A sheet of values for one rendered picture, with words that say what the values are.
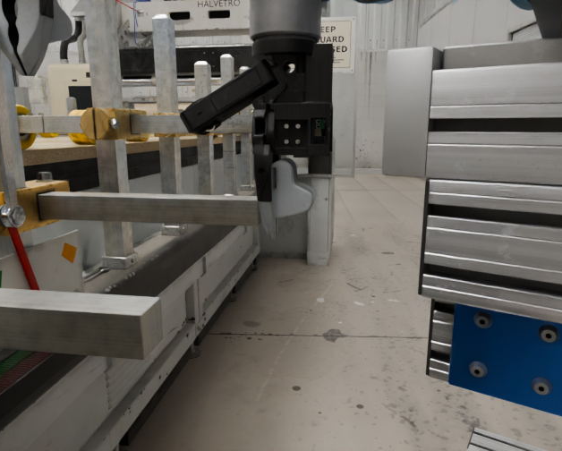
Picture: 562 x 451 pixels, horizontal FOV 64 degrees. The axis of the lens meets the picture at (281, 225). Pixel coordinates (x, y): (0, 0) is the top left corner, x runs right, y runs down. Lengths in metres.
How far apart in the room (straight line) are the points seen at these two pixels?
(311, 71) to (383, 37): 9.24
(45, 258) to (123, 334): 0.35
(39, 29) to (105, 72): 0.34
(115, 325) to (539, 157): 0.28
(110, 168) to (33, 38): 0.36
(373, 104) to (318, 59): 9.04
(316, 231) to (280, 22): 2.66
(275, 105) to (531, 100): 0.24
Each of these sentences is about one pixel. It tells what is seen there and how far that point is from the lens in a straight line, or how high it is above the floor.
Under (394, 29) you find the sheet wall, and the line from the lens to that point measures 9.77.
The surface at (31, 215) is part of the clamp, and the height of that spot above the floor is 0.84.
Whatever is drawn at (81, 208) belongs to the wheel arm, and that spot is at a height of 0.85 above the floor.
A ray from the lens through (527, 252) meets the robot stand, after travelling 0.34.
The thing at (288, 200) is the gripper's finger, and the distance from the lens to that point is 0.49.
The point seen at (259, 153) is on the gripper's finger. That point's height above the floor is 0.91.
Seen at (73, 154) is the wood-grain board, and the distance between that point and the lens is 1.05.
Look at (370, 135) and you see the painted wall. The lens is 9.50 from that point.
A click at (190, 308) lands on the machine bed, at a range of 1.87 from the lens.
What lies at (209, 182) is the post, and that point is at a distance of 1.26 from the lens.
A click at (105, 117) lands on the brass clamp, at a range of 0.77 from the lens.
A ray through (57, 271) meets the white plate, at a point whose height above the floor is 0.76.
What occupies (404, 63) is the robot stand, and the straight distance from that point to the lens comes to 0.35.
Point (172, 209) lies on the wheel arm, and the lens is 0.53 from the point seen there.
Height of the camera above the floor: 0.94
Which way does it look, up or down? 12 degrees down
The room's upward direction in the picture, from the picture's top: straight up
